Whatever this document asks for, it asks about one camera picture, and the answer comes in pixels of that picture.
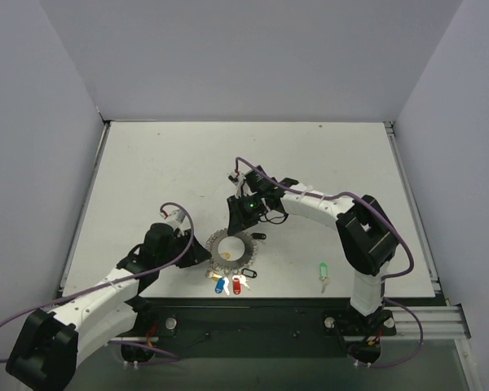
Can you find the metal disc with keyrings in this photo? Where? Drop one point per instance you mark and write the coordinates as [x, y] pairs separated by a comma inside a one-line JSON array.
[[242, 247]]

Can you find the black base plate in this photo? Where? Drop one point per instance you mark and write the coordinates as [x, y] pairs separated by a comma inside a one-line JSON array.
[[257, 328]]

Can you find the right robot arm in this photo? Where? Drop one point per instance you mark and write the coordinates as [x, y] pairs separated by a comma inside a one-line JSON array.
[[367, 243]]

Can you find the green tagged key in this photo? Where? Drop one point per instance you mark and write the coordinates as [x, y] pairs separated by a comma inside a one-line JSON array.
[[323, 276]]

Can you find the red tagged key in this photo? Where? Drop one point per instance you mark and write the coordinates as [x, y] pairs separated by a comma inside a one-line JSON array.
[[239, 282]]

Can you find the blue tagged key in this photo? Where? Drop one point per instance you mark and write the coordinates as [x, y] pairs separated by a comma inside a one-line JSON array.
[[221, 282]]

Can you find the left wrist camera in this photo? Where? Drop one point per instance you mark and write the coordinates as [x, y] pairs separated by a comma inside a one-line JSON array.
[[176, 219]]

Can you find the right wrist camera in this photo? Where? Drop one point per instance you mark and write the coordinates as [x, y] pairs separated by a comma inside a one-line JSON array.
[[249, 183]]

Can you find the aluminium rail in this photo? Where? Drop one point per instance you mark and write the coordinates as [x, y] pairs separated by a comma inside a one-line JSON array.
[[438, 323]]

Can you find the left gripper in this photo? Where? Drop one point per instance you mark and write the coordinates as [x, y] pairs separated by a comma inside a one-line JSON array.
[[188, 248]]

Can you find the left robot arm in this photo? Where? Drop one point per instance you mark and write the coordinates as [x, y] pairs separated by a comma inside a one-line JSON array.
[[53, 343]]

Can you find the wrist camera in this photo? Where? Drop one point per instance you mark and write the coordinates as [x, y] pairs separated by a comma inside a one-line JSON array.
[[249, 183], [176, 219]]

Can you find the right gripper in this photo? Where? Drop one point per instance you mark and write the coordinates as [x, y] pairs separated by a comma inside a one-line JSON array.
[[240, 216]]

